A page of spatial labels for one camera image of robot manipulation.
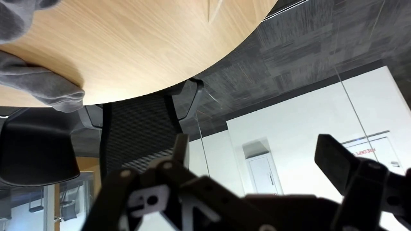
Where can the white door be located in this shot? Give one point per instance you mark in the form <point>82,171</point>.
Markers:
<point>263,174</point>

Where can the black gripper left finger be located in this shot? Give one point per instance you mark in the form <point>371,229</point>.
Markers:
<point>175,175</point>

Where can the black office chair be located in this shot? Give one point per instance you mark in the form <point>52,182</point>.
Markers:
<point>141,124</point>
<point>34,150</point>

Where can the grey cloth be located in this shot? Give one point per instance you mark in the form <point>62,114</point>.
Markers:
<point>39,84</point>

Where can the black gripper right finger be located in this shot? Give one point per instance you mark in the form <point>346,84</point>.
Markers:
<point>355,175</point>

